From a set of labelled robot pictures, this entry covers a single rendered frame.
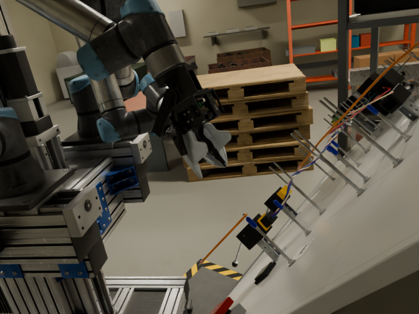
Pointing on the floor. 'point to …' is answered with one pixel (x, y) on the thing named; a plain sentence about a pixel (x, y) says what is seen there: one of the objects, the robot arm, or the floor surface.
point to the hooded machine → (67, 68)
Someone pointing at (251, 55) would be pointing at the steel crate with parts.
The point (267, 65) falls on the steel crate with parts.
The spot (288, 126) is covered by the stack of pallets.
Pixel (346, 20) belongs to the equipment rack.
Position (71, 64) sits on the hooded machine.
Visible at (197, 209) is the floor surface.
